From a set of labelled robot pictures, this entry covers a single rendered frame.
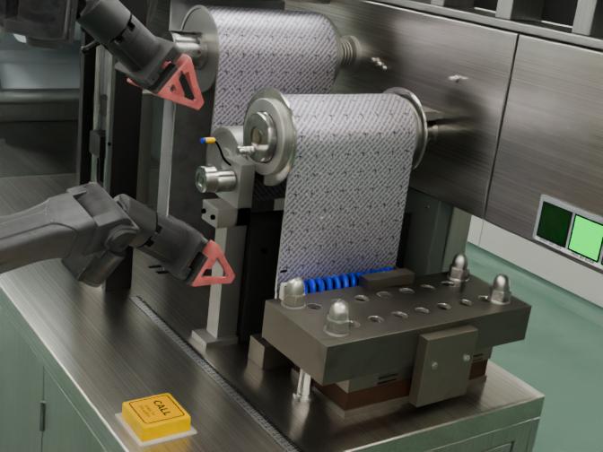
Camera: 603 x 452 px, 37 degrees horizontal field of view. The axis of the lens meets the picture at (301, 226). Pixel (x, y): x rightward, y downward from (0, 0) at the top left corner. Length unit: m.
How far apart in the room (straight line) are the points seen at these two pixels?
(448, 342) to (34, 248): 0.60
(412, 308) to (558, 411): 2.11
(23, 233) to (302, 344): 0.42
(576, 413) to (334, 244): 2.15
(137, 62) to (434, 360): 0.59
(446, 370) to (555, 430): 1.97
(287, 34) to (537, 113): 0.45
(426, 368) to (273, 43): 0.60
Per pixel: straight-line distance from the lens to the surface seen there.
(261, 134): 1.32
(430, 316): 1.34
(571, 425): 3.35
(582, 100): 1.33
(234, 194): 1.37
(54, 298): 1.60
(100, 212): 1.12
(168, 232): 1.21
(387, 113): 1.41
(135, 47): 1.19
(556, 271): 4.46
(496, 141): 1.44
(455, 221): 1.76
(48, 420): 1.59
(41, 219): 1.07
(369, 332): 1.26
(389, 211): 1.45
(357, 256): 1.44
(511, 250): 4.64
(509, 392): 1.46
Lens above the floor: 1.56
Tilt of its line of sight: 19 degrees down
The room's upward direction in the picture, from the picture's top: 7 degrees clockwise
